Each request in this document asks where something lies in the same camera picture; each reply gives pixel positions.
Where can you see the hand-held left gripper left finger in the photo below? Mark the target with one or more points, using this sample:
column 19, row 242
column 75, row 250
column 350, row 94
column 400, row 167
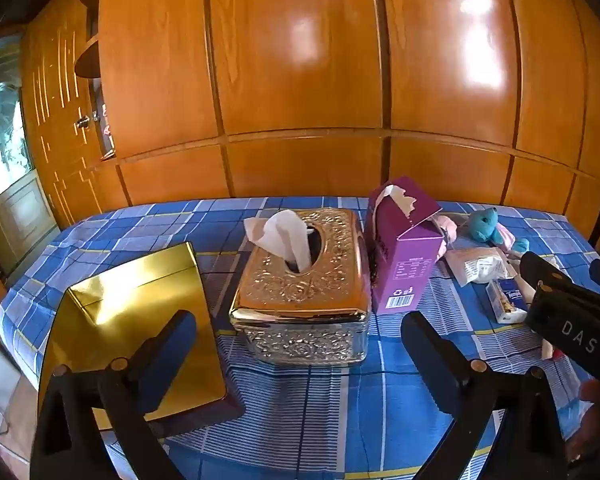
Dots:
column 175, row 355

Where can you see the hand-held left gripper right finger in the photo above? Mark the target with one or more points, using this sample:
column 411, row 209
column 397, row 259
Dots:
column 430, row 355

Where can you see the person's right hand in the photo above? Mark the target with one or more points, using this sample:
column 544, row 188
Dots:
column 592, row 395

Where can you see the small white blue carton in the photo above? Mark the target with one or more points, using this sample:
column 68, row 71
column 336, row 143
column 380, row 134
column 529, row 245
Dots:
column 505, row 305

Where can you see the white plastic packet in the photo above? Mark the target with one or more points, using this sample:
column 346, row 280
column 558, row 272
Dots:
column 480, row 265

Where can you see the teal plush toy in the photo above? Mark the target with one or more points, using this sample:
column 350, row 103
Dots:
column 485, row 225

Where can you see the purple carton box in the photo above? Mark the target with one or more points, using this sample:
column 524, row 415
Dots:
column 400, row 270

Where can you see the brown satin scrunchie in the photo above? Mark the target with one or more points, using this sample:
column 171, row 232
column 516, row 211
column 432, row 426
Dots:
column 448, row 227

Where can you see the blue plaid bed sheet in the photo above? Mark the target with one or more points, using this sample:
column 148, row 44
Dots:
column 305, row 410

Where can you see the ornate metal tissue box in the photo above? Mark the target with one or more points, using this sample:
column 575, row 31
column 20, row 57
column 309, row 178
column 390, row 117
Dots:
column 300, row 300

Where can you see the white tissue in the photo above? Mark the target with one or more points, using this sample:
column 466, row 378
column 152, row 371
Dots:
column 280, row 235

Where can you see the metal door latch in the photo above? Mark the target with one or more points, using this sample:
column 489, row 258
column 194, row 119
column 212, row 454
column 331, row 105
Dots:
column 83, row 121

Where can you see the door with glass pane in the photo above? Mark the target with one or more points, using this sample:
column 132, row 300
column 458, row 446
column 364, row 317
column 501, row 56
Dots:
column 5, row 135

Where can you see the wooden wardrobe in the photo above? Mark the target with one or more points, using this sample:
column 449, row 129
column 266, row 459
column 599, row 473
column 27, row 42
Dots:
column 300, row 60

